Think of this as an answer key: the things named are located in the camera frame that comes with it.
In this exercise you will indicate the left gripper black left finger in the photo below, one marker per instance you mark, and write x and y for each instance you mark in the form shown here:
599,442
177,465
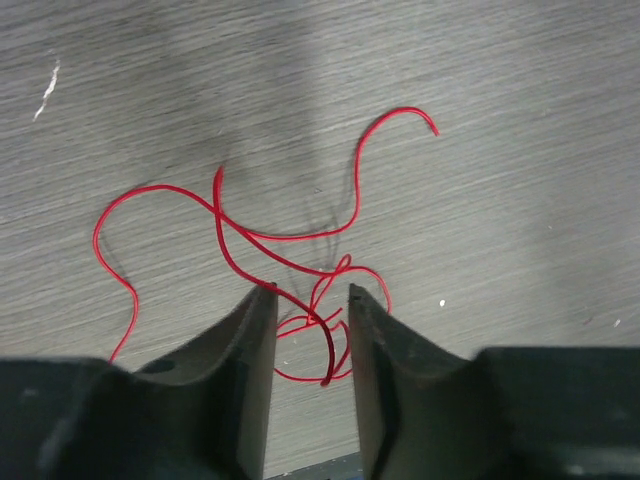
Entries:
198,412

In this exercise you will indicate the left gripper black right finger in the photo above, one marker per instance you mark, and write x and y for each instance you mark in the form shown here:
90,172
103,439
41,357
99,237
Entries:
508,413

